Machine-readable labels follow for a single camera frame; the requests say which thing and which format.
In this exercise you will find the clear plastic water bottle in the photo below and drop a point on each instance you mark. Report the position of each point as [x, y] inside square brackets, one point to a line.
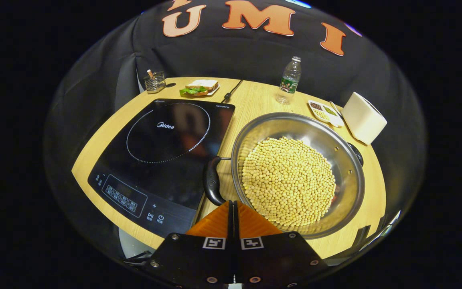
[290, 82]

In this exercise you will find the black backdrop cloth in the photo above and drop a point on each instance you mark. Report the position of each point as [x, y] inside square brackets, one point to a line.
[235, 56]

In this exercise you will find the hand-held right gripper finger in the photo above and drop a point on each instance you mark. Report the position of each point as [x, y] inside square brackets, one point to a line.
[237, 220]
[230, 220]

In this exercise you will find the sandwich with lettuce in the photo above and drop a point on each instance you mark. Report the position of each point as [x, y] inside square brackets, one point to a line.
[199, 86]

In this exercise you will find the white toaster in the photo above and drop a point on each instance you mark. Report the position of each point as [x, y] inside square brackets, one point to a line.
[363, 118]

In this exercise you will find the small wooden stick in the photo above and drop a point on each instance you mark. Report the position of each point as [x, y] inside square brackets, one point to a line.
[150, 73]

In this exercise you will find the pile of soybeans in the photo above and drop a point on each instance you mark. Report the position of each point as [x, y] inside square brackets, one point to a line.
[289, 180]

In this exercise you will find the black induction cooktop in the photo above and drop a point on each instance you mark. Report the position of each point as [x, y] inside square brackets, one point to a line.
[163, 168]

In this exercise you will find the white divided dish of beans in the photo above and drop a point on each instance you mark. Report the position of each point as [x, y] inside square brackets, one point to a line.
[325, 112]

